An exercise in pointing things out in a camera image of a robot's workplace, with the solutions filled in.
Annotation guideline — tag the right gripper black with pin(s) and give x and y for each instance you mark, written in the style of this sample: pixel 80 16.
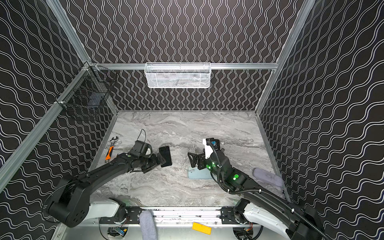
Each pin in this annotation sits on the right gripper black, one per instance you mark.
pixel 201 159

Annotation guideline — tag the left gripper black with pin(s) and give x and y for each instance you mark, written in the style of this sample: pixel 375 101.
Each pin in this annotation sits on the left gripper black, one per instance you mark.
pixel 156 160

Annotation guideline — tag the light blue phone case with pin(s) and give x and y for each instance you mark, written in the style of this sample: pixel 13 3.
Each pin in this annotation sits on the light blue phone case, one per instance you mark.
pixel 196 174

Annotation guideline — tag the black phone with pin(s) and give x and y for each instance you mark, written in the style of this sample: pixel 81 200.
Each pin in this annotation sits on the black phone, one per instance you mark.
pixel 165 156

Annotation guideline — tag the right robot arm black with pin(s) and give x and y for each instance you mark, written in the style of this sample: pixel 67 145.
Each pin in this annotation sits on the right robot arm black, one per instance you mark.
pixel 258 205

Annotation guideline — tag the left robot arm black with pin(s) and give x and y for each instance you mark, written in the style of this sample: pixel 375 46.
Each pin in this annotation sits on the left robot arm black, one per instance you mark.
pixel 71 203

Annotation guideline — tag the orange adjustable wrench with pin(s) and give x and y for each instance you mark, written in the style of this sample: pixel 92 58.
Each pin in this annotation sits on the orange adjustable wrench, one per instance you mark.
pixel 111 148

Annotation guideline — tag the yellow card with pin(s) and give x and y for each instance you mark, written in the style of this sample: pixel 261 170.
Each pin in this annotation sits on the yellow card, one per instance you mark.
pixel 202 228

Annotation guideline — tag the purple grey cloth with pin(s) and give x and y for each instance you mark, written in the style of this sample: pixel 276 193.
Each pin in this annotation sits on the purple grey cloth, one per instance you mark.
pixel 268 177

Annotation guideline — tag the white mesh basket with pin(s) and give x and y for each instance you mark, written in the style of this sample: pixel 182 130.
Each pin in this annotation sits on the white mesh basket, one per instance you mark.
pixel 178 75

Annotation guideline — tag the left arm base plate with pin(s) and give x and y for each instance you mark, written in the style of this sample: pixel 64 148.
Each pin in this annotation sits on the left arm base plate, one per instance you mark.
pixel 126 216

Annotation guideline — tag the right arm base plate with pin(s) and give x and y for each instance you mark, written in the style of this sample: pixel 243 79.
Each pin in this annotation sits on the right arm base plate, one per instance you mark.
pixel 233 216

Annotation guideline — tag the black wire basket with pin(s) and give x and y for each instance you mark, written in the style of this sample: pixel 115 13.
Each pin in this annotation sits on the black wire basket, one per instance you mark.
pixel 89 97

